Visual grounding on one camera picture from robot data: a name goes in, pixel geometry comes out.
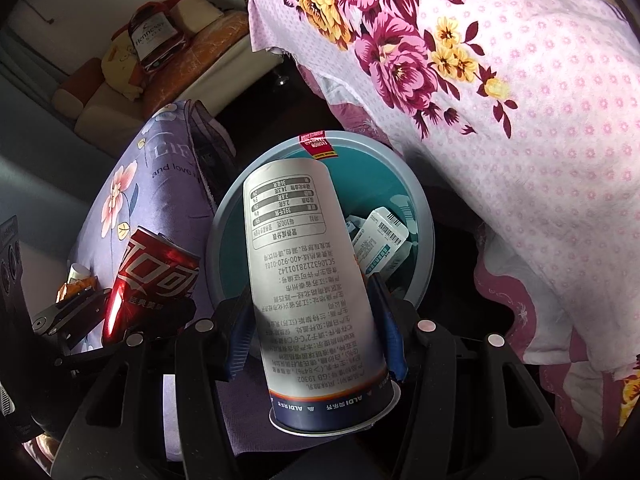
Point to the purple floral cloth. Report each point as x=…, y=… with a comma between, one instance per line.
x=150, y=170

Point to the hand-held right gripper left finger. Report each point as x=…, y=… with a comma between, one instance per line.
x=240, y=340

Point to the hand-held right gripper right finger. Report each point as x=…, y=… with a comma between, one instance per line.
x=387, y=330

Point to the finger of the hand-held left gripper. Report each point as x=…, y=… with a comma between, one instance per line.
x=70, y=310
x=150, y=322

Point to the silver medicine box teal label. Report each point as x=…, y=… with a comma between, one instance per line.
x=382, y=240

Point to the orange white bolster cushion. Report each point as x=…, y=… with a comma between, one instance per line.
x=90, y=105

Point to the orange seat cushion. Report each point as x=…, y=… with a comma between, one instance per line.
x=210, y=45

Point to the teal plastic basin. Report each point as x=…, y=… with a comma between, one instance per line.
x=360, y=170

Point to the cream cushion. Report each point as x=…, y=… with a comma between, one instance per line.
x=197, y=10

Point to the white paper cup navy base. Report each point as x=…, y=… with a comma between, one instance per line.
x=310, y=285

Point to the pink floral cloth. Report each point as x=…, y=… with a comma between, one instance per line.
x=500, y=160

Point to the red cola can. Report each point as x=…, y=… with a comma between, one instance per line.
x=155, y=275

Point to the beige sofa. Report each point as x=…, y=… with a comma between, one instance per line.
x=235, y=75

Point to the yellow plush cushion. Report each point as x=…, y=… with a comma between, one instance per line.
x=122, y=75

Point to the pink quilted blanket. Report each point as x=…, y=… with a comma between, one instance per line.
x=505, y=290

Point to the small orange wrapper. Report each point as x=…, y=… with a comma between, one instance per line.
x=75, y=289

